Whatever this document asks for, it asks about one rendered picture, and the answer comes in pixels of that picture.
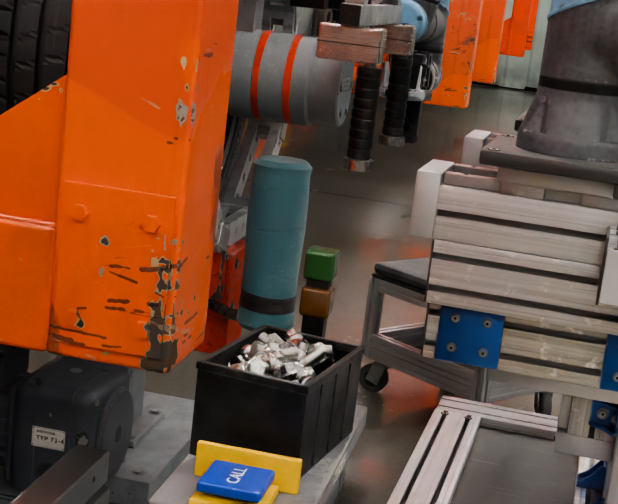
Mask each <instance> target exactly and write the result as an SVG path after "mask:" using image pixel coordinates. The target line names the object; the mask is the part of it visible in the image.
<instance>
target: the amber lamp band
mask: <svg viewBox="0 0 618 504"><path fill-rule="evenodd" d="M334 295H335V287H334V286H333V285H332V286H331V287H330V288H329V289H328V290H325V289H319V288H313V287H307V286H306V284H305V285H304V286H303V287H302V290H301V299H300V307H299V313H300V314H301V315H304V316H310V317H316V318H322V319H326V318H328V316H329V315H330V314H331V313H332V311H333V303H334Z"/></svg>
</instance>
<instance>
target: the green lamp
mask: <svg viewBox="0 0 618 504"><path fill-rule="evenodd" d="M339 254H340V252H339V250H338V249H333V248H327V247H320V246H312V247H311V248H309V249H308V250H307V251H306V256H305V265H304V273H303V276H304V278H305V279H310V280H316V281H322V282H328V283H329V282H332V281H333V280H334V279H335V277H336V276H337V270H338V262H339Z"/></svg>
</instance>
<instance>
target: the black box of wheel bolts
mask: <svg viewBox="0 0 618 504"><path fill-rule="evenodd" d="M364 352H365V347H364V346H361V345H356V344H352V343H347V342H343V341H338V340H334V339H329V338H324V337H320V336H315V335H311V334H306V333H302V332H298V331H296V330H294V329H291V330H288V329H283V328H279V327H274V326H270V325H265V324H264V325H262V326H260V327H258V328H257V329H255V330H253V331H251V332H249V333H247V334H246V335H244V336H242V337H240V338H238V339H236V340H235V341H233V342H231V343H229V344H227V345H225V346H224V347H222V348H220V349H218V350H216V351H214V352H212V353H211V354H209V355H207V356H205V357H203V358H201V359H200V360H198V361H197V362H196V368H197V369H198V371H197V381H196V391H195V401H194V411H193V421H192V431H191V441H190V451H189V454H191V455H195V456H196V451H197V443H198V441H199V440H203V441H209V442H214V443H219V444H225V445H230V446H235V447H240V448H246V449H251V450H256V451H262V452H267V453H272V454H277V455H283V456H288V457H293V458H299V459H302V469H301V477H302V476H303V475H304V474H306V473H307V472H308V471H309V470H310V469H311V468H312V467H313V466H315V465H316V464H317V463H318V462H319V461H320V460H321V459H322V458H323V457H325V456H326V455H327V454H328V453H329V452H330V451H331V450H332V449H334V448H335V447H336V446H337V445H338V444H339V443H340V442H341V441H343V440H344V439H345V438H346V437H347V436H348V435H349V434H350V433H351V432H352V430H353V423H354V415H355V407H356V400H357V392H358V384H359V377H360V369H361V361H362V354H364ZM301 477H300V478H301Z"/></svg>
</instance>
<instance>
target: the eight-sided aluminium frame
mask: <svg viewBox="0 0 618 504"><path fill-rule="evenodd" d="M300 13H301V7H293V6H290V0H264V9H263V18H262V28H261V30H269V31H274V28H275V25H280V26H283V30H282V32H283V33H291V34H297V29H298V23H299V21H300ZM287 125H288V124H285V123H278V122H271V121H262V120H256V119H250V118H248V122H247V127H246V131H245V134H244V137H243V140H242V143H241V146H240V149H239V152H238V155H237V158H236V161H235V164H234V167H233V170H232V173H231V176H230V179H229V182H228V185H227V188H226V191H225V194H224V197H223V199H222V201H221V202H220V201H219V200H218V210H217V220H216V230H215V240H214V250H213V252H214V253H221V252H222V251H224V252H226V250H227V246H228V245H232V244H234V243H235V242H237V241H238V240H240V239H241V238H243V237H244V236H245V235H246V222H247V213H248V204H249V198H250V193H249V196H248V198H244V197H241V196H242V193H243V189H244V186H245V183H246V180H247V177H248V174H249V171H250V168H251V165H252V161H253V158H254V155H255V152H256V149H257V146H258V143H259V140H260V139H265V140H266V143H265V146H264V149H263V152H262V155H278V154H279V151H280V147H281V144H282V142H284V140H285V135H286V130H287Z"/></svg>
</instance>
